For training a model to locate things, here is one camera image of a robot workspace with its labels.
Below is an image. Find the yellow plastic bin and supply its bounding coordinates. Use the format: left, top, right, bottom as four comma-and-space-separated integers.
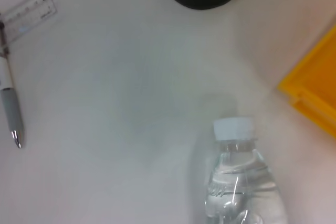
277, 24, 336, 140

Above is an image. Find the grey and clear pen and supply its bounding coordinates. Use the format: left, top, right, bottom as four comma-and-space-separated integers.
0, 22, 26, 149

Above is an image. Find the clear green-labelled water bottle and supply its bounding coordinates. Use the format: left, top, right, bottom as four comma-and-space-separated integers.
201, 118, 288, 224

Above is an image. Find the transparent plastic ruler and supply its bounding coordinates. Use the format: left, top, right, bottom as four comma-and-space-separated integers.
0, 0, 58, 44

